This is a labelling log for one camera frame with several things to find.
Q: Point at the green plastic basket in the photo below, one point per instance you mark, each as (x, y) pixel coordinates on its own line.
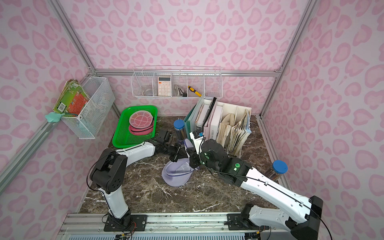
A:
(123, 138)

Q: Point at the mint green star hook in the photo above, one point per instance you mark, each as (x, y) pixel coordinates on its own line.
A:
(53, 117)

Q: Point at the green folder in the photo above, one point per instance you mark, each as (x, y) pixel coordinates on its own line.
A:
(190, 119)

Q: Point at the green red booklet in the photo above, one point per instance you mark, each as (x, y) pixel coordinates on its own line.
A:
(72, 99)

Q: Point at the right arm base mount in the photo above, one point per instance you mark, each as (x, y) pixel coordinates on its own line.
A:
(242, 221)

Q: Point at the pink white book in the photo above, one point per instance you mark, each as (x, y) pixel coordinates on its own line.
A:
(211, 129)

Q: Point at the blue lid jar right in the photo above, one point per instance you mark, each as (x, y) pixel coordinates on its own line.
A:
(277, 169)

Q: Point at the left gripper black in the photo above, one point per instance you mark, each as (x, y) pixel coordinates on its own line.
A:
(173, 151)

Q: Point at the clear tape roll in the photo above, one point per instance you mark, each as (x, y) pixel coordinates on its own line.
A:
(148, 92)

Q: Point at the black binder clip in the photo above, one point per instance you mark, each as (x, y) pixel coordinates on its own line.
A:
(180, 92)

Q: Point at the white calculator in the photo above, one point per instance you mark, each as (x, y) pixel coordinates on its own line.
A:
(164, 87)

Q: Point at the black binder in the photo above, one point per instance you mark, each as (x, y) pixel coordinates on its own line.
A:
(210, 109)

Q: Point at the white mesh wall basket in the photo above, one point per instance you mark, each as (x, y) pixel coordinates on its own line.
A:
(87, 124)

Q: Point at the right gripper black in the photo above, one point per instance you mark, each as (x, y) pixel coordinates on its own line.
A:
(193, 157)

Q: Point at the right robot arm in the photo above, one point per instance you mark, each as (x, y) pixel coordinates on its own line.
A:
(296, 214)

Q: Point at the beige paper stack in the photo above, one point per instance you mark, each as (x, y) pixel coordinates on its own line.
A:
(225, 127)

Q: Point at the white wire wall shelf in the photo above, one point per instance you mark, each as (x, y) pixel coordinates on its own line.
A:
(205, 81)

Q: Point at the white file organizer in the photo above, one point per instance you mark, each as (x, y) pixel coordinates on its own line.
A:
(239, 132)

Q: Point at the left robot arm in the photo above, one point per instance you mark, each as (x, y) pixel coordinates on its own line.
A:
(109, 170)

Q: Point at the blue lid pencil jar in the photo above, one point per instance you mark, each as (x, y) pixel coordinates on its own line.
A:
(179, 126)

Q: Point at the pink mesh laundry bag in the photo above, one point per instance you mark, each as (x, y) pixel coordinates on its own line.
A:
(141, 123)

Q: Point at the purple mesh laundry bag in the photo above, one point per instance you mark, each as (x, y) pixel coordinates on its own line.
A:
(178, 170)

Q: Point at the yellow black utility knife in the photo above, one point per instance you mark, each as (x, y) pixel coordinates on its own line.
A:
(194, 91)

